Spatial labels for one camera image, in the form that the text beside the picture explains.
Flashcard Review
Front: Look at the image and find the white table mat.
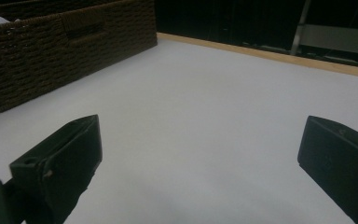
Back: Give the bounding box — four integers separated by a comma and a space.
0, 38, 358, 224

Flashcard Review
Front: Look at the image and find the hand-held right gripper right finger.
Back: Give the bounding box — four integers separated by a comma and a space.
297, 115, 358, 224

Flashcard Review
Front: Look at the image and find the white metal stand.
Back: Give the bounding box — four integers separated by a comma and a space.
290, 0, 358, 57

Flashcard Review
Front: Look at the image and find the brown woven basket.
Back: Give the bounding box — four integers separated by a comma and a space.
0, 0, 158, 114

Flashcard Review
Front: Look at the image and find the dark curtain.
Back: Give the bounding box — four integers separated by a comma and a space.
154, 0, 306, 50

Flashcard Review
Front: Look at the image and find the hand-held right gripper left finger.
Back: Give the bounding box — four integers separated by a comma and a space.
9, 114, 103, 224

